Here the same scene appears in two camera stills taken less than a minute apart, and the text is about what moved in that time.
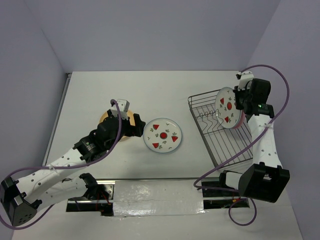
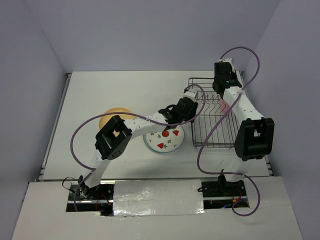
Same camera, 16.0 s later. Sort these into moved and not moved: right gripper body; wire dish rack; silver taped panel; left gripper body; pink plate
Moved: wire dish rack; right gripper body; left gripper body; pink plate
Not moved: silver taped panel
